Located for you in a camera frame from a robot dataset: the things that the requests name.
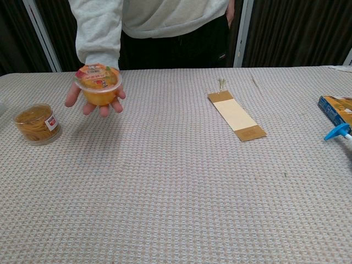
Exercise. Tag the person's left hand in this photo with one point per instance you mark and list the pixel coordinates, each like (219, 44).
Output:
(230, 16)

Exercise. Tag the person's right hand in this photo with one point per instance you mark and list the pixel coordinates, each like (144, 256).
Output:
(72, 96)

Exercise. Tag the orange fruit jelly cup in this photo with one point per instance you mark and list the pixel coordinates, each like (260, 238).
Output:
(100, 96)

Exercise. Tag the person's grey sleeved right forearm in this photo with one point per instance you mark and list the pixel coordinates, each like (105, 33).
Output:
(96, 33)

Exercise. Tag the clear jar of rubber bands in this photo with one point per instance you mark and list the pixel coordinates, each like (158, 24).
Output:
(37, 126)

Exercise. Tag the person's torso in grey sweatshirt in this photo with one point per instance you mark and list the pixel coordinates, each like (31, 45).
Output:
(176, 16)

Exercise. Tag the person in white sweater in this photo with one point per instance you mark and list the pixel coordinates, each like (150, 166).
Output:
(297, 30)

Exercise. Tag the brown and cream paper bookmark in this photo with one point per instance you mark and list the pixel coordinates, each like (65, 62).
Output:
(236, 115)

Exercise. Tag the blue and yellow carton box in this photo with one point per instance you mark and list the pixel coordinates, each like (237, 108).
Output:
(335, 110)

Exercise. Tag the beige woven tablecloth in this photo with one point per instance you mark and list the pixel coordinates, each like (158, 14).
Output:
(176, 192)

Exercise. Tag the blue pump detergent bottle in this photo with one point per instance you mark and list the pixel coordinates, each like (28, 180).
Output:
(336, 130)

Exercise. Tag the grey metal frame post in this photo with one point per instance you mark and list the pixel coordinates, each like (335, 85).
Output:
(242, 33)
(348, 58)
(44, 38)

